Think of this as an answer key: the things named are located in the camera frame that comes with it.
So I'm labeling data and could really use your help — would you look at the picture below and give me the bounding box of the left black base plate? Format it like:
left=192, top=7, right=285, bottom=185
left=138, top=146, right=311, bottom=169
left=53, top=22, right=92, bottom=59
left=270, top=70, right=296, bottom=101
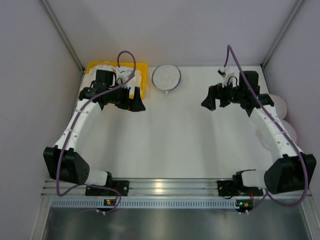
left=85, top=180, right=130, bottom=197

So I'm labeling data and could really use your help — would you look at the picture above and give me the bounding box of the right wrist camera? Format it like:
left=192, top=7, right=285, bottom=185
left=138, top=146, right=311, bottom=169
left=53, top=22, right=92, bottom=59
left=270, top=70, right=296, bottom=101
left=218, top=66, right=235, bottom=87

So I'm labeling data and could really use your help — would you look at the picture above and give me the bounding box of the right aluminium frame post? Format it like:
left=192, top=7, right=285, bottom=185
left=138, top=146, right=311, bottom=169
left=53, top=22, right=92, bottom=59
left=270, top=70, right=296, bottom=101
left=260, top=0, right=307, bottom=70

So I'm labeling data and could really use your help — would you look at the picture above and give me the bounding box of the lower pink-trimmed laundry bag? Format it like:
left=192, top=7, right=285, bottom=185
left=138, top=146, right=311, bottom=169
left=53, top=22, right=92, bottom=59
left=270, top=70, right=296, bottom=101
left=259, top=119, right=299, bottom=151

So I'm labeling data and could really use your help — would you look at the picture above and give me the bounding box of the aluminium front rail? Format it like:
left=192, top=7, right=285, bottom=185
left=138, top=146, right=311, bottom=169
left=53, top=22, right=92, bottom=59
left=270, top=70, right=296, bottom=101
left=41, top=177, right=303, bottom=199

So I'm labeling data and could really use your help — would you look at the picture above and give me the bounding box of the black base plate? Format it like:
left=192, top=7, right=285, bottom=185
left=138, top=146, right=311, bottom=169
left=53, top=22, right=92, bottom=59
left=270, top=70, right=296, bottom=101
left=85, top=180, right=130, bottom=197
left=216, top=180, right=264, bottom=198

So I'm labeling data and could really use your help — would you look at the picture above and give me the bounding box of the pink-trimmed laundry bag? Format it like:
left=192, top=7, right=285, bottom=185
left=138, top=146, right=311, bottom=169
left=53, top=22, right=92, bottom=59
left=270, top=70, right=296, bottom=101
left=269, top=94, right=288, bottom=119
left=259, top=119, right=299, bottom=151

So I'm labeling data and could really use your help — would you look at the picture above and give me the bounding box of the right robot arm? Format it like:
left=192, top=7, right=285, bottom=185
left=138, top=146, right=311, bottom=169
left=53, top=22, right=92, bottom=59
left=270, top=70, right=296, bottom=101
left=201, top=67, right=317, bottom=194

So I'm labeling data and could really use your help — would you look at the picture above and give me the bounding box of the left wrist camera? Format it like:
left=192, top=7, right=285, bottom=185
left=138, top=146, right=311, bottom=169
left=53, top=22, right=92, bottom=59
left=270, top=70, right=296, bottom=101
left=116, top=70, right=136, bottom=89

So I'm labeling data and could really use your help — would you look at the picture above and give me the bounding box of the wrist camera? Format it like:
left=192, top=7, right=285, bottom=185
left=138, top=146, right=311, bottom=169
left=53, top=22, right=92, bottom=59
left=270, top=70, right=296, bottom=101
left=116, top=70, right=136, bottom=89
left=218, top=66, right=235, bottom=87

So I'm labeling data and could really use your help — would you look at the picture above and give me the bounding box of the upper pink-trimmed laundry bag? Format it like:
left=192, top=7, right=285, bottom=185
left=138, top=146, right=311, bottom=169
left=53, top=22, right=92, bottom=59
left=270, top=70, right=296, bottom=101
left=269, top=94, right=288, bottom=119

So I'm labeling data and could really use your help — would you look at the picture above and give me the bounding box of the aluminium frame post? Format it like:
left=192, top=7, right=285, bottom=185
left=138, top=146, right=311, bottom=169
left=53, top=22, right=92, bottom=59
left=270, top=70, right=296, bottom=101
left=38, top=0, right=85, bottom=73
left=260, top=0, right=307, bottom=70

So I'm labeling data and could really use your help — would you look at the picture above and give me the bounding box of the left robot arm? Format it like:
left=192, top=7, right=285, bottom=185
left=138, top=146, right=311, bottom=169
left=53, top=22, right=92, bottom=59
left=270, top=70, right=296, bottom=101
left=43, top=65, right=146, bottom=186

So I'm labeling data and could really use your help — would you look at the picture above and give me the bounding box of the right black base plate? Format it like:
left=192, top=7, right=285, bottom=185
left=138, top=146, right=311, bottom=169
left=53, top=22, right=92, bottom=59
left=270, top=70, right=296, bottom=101
left=216, top=180, right=264, bottom=198

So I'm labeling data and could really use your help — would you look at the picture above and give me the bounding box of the clear mesh laundry bag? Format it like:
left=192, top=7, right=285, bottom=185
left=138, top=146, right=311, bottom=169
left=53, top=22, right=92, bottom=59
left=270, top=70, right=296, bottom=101
left=151, top=64, right=182, bottom=95

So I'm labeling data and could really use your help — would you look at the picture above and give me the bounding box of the left aluminium frame post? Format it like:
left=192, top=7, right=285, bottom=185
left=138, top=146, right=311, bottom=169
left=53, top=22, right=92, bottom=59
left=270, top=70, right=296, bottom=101
left=38, top=0, right=85, bottom=73

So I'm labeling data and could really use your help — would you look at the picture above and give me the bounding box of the yellow plastic bin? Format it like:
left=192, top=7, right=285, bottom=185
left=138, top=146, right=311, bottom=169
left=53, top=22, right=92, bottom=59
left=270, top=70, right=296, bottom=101
left=79, top=61, right=148, bottom=99

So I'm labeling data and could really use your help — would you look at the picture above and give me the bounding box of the slotted white cable duct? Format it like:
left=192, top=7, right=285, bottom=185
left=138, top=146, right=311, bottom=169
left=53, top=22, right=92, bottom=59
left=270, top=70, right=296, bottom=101
left=51, top=198, right=252, bottom=209

